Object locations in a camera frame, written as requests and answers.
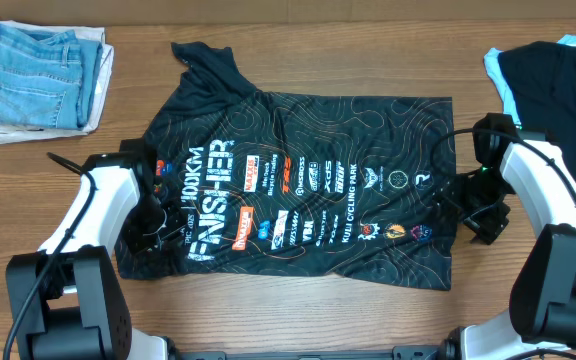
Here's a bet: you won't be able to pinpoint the black cycling jersey orange lines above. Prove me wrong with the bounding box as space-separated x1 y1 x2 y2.
115 42 457 291

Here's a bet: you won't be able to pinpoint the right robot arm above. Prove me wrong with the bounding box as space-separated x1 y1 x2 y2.
433 113 576 359

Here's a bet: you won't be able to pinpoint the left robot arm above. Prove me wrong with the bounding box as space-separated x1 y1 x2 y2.
3 138 187 360

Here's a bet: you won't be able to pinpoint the plain black t-shirt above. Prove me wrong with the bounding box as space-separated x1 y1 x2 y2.
498 41 576 182

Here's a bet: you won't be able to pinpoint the light blue t-shirt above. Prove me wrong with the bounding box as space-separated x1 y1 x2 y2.
483 34 576 128

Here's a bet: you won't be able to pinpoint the folded blue jeans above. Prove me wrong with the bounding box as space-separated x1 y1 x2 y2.
0 23 103 130

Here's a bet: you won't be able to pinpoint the folded white cloth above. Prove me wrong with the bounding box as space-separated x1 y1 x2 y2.
0 20 114 144

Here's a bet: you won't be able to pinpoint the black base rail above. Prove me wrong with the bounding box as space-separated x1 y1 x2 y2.
170 345 444 360

